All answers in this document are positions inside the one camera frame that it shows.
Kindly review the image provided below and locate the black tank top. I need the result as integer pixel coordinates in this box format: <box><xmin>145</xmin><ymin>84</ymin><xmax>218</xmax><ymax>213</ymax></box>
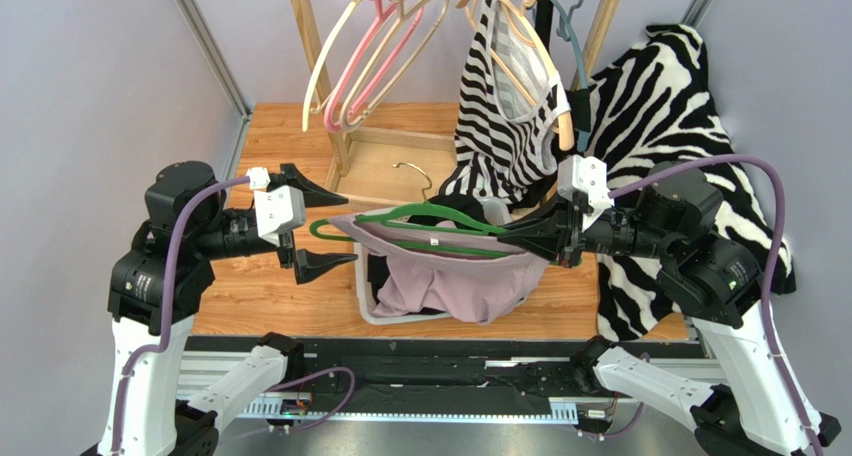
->
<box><xmin>366</xmin><ymin>194</ymin><xmax>488</xmax><ymax>303</ymax></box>

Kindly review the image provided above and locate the mauve pink tank top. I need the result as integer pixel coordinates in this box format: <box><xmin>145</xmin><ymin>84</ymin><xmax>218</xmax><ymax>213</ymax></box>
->
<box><xmin>364</xmin><ymin>247</ymin><xmax>549</xmax><ymax>324</ymax></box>

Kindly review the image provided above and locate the green hanger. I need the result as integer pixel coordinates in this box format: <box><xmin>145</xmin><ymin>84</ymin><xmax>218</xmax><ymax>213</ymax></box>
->
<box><xmin>309</xmin><ymin>202</ymin><xmax>523</xmax><ymax>259</ymax></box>

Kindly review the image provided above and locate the cream hanger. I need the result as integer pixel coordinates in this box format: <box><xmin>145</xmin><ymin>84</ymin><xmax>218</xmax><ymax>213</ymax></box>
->
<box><xmin>301</xmin><ymin>0</ymin><xmax>387</xmax><ymax>134</ymax></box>

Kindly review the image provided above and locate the light pink hanger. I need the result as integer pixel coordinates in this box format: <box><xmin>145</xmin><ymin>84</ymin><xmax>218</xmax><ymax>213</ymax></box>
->
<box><xmin>326</xmin><ymin>0</ymin><xmax>450</xmax><ymax>132</ymax></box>

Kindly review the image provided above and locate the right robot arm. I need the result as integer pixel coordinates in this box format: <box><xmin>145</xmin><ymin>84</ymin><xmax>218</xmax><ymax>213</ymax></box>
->
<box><xmin>499</xmin><ymin>155</ymin><xmax>841</xmax><ymax>455</ymax></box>

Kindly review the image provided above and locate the striped tank top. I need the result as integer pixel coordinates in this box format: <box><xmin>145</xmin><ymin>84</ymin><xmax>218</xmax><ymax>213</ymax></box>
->
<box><xmin>439</xmin><ymin>0</ymin><xmax>573</xmax><ymax>210</ymax></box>

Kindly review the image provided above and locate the grey blue hanger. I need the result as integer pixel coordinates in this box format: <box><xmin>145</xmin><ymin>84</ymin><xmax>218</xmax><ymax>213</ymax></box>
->
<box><xmin>549</xmin><ymin>0</ymin><xmax>591</xmax><ymax>153</ymax></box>

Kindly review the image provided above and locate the beige wooden hanger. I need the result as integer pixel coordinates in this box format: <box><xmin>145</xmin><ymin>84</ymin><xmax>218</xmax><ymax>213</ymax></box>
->
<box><xmin>455</xmin><ymin>0</ymin><xmax>575</xmax><ymax>152</ymax></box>

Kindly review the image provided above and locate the white plastic basket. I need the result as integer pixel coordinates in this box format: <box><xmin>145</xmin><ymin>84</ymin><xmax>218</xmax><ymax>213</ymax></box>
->
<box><xmin>354</xmin><ymin>196</ymin><xmax>512</xmax><ymax>326</ymax></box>

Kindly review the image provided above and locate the zebra print blanket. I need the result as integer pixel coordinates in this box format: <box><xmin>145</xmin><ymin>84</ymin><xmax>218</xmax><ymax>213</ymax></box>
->
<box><xmin>572</xmin><ymin>23</ymin><xmax>797</xmax><ymax>343</ymax></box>

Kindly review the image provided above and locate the wooden clothes rack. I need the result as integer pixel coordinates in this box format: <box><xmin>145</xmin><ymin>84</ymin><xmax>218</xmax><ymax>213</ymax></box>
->
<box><xmin>291</xmin><ymin>0</ymin><xmax>620</xmax><ymax>209</ymax></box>

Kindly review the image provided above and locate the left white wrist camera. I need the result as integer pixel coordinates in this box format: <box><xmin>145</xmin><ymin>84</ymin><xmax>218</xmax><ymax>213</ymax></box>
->
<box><xmin>246</xmin><ymin>163</ymin><xmax>307</xmax><ymax>247</ymax></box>

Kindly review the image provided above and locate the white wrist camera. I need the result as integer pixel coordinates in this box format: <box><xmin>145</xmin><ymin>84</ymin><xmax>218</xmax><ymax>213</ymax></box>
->
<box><xmin>556</xmin><ymin>155</ymin><xmax>615</xmax><ymax>232</ymax></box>
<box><xmin>246</xmin><ymin>163</ymin><xmax>307</xmax><ymax>247</ymax></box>

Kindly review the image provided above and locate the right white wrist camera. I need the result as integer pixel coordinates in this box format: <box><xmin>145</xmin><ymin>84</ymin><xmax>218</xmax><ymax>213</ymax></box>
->
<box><xmin>556</xmin><ymin>155</ymin><xmax>615</xmax><ymax>232</ymax></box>

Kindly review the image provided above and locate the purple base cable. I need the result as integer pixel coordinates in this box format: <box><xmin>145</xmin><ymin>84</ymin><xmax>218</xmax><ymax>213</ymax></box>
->
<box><xmin>269</xmin><ymin>365</ymin><xmax>359</xmax><ymax>432</ymax></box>

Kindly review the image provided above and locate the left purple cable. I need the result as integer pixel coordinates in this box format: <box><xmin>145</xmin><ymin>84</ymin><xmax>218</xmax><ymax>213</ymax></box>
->
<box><xmin>109</xmin><ymin>175</ymin><xmax>253</xmax><ymax>456</ymax></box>

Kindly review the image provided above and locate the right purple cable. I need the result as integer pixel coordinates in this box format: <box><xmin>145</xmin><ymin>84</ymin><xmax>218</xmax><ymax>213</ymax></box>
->
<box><xmin>608</xmin><ymin>152</ymin><xmax>827</xmax><ymax>456</ymax></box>

